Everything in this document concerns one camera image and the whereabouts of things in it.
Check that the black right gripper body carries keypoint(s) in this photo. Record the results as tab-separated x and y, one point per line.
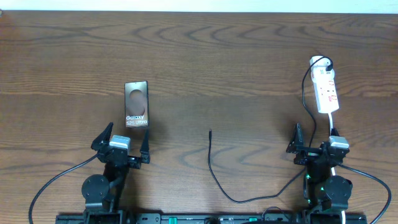
308	155

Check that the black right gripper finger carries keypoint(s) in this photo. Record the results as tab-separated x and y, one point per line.
296	143
334	132

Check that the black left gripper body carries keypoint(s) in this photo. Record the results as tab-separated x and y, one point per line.
134	165

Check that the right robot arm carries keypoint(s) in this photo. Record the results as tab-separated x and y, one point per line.
326	192

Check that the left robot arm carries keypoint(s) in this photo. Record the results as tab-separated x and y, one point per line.
102	192

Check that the white power strip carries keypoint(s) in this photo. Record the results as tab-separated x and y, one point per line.
322	75

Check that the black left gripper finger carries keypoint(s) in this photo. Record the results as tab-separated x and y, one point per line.
102	140
144	150

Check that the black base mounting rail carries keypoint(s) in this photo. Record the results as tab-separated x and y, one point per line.
155	218

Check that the Galaxy S25 Ultra smartphone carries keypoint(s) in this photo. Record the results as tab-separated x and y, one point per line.
136	104

